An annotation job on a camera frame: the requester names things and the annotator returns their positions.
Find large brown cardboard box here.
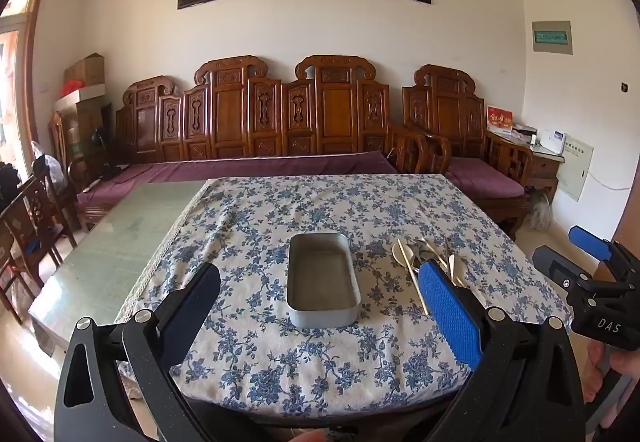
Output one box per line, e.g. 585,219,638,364
67,99,114,169

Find person's right hand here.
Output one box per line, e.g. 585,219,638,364
581,338,640,404

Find wooden chair with tall back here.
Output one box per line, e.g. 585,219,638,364
47,111,84,234

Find purple armchair cushion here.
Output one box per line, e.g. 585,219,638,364
446,157,527,199

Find clear plastic bag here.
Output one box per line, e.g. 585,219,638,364
30,141,67,189

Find dark wooden chair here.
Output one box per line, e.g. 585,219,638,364
0,174,79,326

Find carved wooden armchair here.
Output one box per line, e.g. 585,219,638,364
401,64,535,241

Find metal spoon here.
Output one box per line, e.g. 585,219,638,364
415,242,442,264

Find carved wooden sofa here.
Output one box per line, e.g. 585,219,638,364
76,54,453,233

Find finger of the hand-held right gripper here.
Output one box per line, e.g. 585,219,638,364
532,245,632,306
568,224,640,284

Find blue floral tablecloth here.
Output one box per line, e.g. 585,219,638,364
114,173,574,418

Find black desk lamp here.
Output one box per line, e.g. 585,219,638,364
91,126,121,181

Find wooden framed window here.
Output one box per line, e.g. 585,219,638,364
0,0,51,173

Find green framed wall box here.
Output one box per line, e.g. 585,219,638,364
531,20,574,56

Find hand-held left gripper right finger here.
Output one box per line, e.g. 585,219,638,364
417,259,587,442

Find white device on side table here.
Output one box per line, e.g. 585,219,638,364
542,127,567,154

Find white wall panel box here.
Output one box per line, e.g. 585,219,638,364
555,134,595,203

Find long purple sofa cushion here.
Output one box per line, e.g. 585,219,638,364
76,150,401,216

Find light wooden chopstick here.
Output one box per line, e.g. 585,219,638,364
397,238,430,317
419,237,453,269

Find red box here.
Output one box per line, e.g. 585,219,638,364
486,105,516,133

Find wooden side table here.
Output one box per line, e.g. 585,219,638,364
487,129,564,204

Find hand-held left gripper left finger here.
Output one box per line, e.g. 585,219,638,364
54,263,221,442

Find rectangular metal tin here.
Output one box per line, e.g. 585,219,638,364
286,233,362,329

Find white flat box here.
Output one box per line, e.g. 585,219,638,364
54,83,107,113

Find heap of dark clothes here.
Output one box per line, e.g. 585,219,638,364
0,161,25,215

